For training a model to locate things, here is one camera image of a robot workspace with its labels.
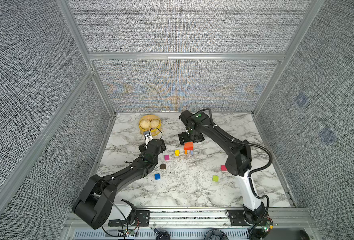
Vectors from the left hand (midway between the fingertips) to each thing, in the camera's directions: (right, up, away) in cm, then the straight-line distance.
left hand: (155, 141), depth 88 cm
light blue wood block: (+23, -7, +7) cm, 25 cm away
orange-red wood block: (+20, -4, +7) cm, 22 cm away
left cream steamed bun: (-10, +11, +18) cm, 23 cm away
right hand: (+20, 0, +2) cm, 20 cm away
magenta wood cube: (+6, -11, +7) cm, 14 cm away
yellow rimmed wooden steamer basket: (-3, +5, +16) cm, 17 cm away
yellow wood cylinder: (+13, -8, +7) cm, 17 cm away
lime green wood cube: (+35, -21, -3) cm, 41 cm away
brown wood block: (+4, -16, +4) cm, 17 cm away
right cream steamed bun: (-3, +11, +17) cm, 21 cm away
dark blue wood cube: (+1, -21, -1) cm, 21 cm away
